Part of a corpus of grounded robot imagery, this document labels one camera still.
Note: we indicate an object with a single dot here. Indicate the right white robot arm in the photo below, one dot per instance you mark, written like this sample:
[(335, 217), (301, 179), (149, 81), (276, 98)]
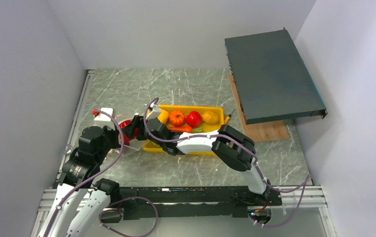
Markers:
[(232, 147)]

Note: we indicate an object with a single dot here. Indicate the dark green rack box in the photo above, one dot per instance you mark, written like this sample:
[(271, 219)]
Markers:
[(271, 78)]

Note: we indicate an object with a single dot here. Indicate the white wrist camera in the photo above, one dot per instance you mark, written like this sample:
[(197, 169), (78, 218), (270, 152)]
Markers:
[(101, 120), (153, 111)]

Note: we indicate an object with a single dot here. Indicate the yellow plastic tray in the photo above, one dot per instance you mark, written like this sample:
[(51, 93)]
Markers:
[(205, 127)]

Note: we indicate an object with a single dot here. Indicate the yellow bell pepper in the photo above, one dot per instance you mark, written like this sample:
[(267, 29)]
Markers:
[(163, 116)]

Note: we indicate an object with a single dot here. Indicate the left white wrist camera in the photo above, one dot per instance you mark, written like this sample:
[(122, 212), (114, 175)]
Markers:
[(101, 120)]

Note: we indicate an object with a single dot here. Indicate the red toy tomato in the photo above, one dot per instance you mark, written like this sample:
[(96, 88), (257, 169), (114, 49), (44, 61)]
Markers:
[(193, 119)]

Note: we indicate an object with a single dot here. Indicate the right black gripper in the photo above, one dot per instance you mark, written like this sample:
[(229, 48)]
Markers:
[(138, 121)]

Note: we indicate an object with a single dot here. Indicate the clear dotted zip top bag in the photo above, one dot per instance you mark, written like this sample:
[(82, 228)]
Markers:
[(134, 145)]

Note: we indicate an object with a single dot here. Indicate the red bell pepper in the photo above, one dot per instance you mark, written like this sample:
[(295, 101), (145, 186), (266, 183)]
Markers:
[(130, 133)]

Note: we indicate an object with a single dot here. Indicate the black base frame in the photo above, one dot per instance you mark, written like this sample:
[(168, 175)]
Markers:
[(134, 203)]

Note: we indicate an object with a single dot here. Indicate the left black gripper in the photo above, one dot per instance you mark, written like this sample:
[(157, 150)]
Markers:
[(115, 135)]

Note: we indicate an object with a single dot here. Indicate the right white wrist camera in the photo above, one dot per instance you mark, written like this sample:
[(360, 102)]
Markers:
[(153, 111)]

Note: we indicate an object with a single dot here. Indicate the orange toy carrot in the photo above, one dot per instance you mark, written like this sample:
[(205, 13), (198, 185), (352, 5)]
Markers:
[(186, 129)]

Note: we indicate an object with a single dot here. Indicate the brown toy potato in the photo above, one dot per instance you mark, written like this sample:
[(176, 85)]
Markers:
[(210, 117)]

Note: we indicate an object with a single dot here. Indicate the aluminium side rail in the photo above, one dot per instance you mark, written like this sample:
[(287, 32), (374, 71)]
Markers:
[(78, 115)]

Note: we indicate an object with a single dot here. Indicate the wooden board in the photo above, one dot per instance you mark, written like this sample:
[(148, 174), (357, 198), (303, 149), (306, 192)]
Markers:
[(258, 132)]

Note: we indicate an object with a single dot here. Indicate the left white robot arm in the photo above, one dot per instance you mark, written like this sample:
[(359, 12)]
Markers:
[(79, 200)]

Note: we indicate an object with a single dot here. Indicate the orange toy pumpkin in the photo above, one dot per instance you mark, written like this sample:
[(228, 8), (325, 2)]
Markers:
[(176, 118)]

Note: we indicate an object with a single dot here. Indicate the yellow handled screwdriver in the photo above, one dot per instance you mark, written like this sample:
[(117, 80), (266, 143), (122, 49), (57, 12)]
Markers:
[(229, 116)]

